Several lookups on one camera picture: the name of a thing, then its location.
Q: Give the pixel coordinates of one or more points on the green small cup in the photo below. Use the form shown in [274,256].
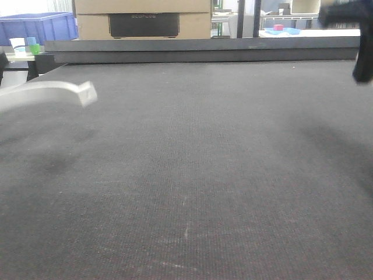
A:
[34,49]

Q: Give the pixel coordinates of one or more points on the blue small cup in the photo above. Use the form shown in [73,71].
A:
[31,41]

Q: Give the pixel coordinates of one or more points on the white paper cup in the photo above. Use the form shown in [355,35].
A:
[19,47]

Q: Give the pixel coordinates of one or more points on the blue tray in background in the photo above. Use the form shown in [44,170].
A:
[284,31]

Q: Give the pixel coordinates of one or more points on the cardboard box with black print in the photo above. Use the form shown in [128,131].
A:
[143,20]

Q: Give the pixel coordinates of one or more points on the white curved pipe clamp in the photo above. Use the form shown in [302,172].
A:
[30,93]

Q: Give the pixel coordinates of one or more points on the blue plastic crate background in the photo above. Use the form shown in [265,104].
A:
[49,26]

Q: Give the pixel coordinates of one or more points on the pink cube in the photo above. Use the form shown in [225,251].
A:
[278,27]

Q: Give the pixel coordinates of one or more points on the light side table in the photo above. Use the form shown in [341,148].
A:
[17,68]

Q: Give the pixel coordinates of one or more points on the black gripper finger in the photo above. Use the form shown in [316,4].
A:
[357,12]
[362,72]

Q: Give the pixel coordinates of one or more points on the black vertical post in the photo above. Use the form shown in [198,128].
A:
[256,22]

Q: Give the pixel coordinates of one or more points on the aluminium frame shelf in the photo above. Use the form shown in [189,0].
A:
[294,14]

